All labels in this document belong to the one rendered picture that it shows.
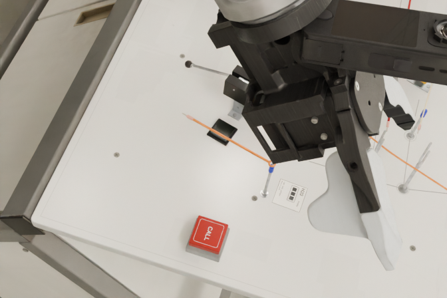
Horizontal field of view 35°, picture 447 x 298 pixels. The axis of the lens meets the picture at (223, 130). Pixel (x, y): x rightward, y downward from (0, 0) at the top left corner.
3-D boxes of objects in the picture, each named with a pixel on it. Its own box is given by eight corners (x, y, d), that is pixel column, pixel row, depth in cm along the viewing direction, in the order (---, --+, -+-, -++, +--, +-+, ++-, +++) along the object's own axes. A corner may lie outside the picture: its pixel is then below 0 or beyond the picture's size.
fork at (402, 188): (407, 195, 120) (435, 153, 108) (396, 191, 120) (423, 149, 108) (409, 185, 121) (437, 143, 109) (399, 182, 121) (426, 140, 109)
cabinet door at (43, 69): (-85, 213, 140) (22, 208, 120) (34, 20, 169) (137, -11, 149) (-76, 219, 142) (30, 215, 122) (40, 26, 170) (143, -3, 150)
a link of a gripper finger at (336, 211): (331, 274, 53) (303, 154, 53) (408, 267, 50) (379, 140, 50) (316, 287, 50) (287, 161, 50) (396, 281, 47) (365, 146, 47)
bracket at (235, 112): (240, 97, 128) (243, 81, 124) (251, 104, 127) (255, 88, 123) (227, 115, 126) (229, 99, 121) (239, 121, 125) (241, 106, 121)
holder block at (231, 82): (235, 78, 124) (237, 64, 120) (262, 92, 123) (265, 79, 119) (222, 94, 122) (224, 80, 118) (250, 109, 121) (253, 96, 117)
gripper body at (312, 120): (296, 106, 57) (226, -15, 51) (398, 82, 53) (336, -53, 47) (276, 173, 52) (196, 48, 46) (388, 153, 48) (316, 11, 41)
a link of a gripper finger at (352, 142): (370, 203, 51) (343, 86, 51) (394, 200, 50) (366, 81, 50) (348, 219, 47) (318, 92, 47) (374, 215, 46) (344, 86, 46)
